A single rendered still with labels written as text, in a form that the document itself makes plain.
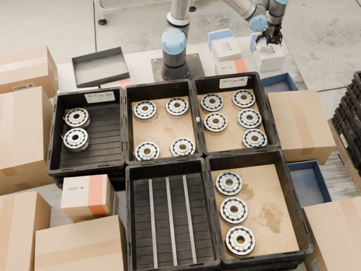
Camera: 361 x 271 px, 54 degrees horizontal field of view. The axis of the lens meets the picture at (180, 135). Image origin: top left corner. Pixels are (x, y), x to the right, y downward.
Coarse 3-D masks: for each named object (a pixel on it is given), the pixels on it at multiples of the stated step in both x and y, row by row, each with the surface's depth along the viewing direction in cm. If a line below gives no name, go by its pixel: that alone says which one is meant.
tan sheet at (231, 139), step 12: (228, 96) 162; (228, 108) 159; (252, 108) 158; (228, 120) 155; (204, 132) 152; (228, 132) 152; (240, 132) 151; (264, 132) 151; (216, 144) 149; (228, 144) 148; (240, 144) 148
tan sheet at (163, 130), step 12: (156, 120) 157; (168, 120) 156; (180, 120) 156; (144, 132) 153; (156, 132) 153; (168, 132) 153; (180, 132) 153; (192, 132) 152; (156, 144) 150; (168, 144) 150; (168, 156) 146
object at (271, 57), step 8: (264, 40) 186; (264, 48) 183; (272, 48) 182; (280, 48) 182; (256, 56) 187; (264, 56) 180; (272, 56) 179; (280, 56) 179; (256, 64) 189; (264, 64) 182; (272, 64) 183; (280, 64) 184
